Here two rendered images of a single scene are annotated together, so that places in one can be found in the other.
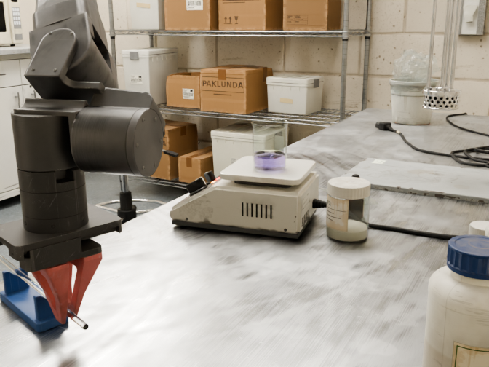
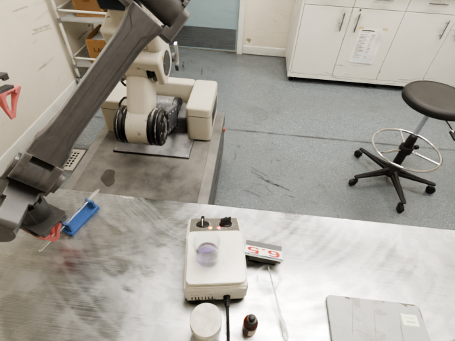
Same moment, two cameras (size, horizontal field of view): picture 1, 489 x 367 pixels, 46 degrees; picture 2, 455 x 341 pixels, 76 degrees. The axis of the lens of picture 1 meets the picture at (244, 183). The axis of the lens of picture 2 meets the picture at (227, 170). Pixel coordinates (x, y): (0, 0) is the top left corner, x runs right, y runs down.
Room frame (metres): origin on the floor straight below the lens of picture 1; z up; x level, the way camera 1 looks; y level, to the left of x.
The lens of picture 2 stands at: (0.72, -0.31, 1.40)
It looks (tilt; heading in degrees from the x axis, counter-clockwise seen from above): 46 degrees down; 66
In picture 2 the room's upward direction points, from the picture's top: 3 degrees clockwise
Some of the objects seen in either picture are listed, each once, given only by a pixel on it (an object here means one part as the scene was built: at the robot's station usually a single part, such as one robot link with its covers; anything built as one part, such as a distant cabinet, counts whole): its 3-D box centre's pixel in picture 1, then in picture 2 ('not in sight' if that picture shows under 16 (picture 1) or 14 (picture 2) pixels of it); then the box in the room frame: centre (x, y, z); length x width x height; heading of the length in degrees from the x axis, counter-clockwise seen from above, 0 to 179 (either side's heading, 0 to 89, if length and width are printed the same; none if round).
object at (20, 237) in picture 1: (54, 203); (32, 209); (0.50, 0.17, 0.89); 0.10 x 0.07 x 0.07; 133
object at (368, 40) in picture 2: not in sight; (366, 45); (2.83, 1.56, 0.40); 0.24 x 0.01 x 0.30; 152
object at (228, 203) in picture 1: (252, 196); (214, 255); (0.84, -0.01, 0.79); 0.22 x 0.13 x 0.08; 71
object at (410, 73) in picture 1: (413, 86); not in sight; (1.71, -0.50, 0.86); 0.14 x 0.14 x 0.21
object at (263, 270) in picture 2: not in sight; (269, 277); (0.94, -0.09, 0.76); 0.06 x 0.06 x 0.02
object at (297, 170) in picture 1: (269, 169); (215, 256); (0.83, -0.04, 0.83); 0.12 x 0.12 x 0.01; 71
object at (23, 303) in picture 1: (31, 295); (79, 215); (0.56, 0.23, 0.77); 0.10 x 0.03 x 0.04; 43
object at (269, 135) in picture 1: (269, 145); (205, 249); (0.81, -0.04, 0.87); 0.06 x 0.05 x 0.08; 171
